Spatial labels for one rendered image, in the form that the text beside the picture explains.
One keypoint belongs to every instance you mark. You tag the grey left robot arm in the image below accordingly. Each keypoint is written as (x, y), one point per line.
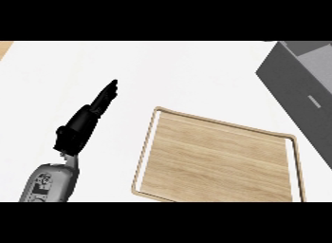
(50, 182)

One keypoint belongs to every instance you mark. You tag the grey cardboard box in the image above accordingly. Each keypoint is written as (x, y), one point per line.
(305, 95)

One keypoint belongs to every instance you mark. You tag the pale wooden tray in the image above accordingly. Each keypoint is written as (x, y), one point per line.
(218, 159)

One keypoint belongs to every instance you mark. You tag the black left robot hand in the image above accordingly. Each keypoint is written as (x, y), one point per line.
(81, 126)

